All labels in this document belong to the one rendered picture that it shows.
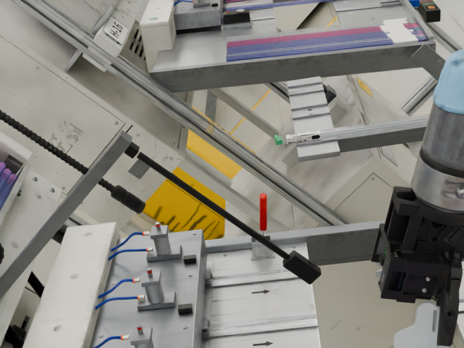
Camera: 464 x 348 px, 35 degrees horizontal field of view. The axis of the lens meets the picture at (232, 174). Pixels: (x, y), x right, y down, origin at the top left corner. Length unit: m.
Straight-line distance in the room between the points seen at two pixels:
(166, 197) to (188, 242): 3.13
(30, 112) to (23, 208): 0.88
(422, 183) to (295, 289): 0.37
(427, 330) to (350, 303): 1.44
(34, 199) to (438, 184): 0.64
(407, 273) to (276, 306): 0.30
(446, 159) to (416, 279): 0.15
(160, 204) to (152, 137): 2.33
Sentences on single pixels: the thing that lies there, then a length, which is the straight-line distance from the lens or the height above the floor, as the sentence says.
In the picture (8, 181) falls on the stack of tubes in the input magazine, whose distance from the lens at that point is 1.10.
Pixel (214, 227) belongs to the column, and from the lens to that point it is 4.32.
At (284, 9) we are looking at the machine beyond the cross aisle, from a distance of 5.52.
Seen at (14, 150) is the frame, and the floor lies 1.41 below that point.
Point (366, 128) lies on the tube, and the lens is 1.29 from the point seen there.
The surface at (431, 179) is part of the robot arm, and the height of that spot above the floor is 1.09.
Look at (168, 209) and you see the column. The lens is 4.27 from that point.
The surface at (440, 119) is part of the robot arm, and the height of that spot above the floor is 1.13.
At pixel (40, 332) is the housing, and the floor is 1.27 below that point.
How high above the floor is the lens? 1.47
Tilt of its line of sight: 18 degrees down
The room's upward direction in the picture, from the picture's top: 54 degrees counter-clockwise
